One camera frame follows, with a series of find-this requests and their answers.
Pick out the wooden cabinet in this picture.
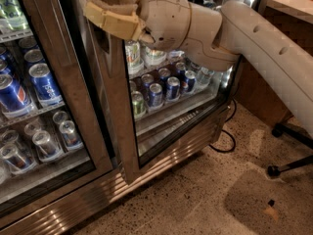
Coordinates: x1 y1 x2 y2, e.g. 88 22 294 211
235 7 313 126

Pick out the front 7up can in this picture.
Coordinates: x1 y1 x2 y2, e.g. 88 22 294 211
125 40 144 74

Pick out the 7up can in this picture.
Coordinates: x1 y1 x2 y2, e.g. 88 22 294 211
142 47 166 67
125 40 144 74

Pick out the front blue pepsi can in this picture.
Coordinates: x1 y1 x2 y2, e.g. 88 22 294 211
28 63 63 107

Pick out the fridge glass door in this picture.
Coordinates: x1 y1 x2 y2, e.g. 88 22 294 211
0 0 112 234
77 0 260 183

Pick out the blue can lower shelf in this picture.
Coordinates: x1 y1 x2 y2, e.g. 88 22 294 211
148 83 163 109

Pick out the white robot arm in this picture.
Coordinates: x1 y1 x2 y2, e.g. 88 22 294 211
79 0 313 135

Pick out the black office chair base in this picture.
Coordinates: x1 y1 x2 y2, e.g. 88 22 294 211
266 123 313 178

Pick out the green can lower shelf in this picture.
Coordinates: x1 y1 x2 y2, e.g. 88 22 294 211
131 91 146 118

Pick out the black power cable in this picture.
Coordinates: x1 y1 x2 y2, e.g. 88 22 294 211
208 85 239 154

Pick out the stainless fridge base grille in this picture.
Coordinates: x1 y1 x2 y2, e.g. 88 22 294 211
0 107 229 235

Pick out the blue pepsi can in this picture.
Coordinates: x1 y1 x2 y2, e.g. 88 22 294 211
0 74 35 118
28 63 63 107

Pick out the silver can bottom left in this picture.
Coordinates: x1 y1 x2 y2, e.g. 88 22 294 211
32 130 63 162

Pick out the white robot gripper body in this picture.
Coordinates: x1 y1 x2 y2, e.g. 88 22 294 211
139 0 191 52

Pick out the clear water bottle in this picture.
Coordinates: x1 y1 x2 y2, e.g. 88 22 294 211
196 68 214 87

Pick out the left blue pepsi can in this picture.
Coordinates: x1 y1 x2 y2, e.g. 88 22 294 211
0 74 35 118

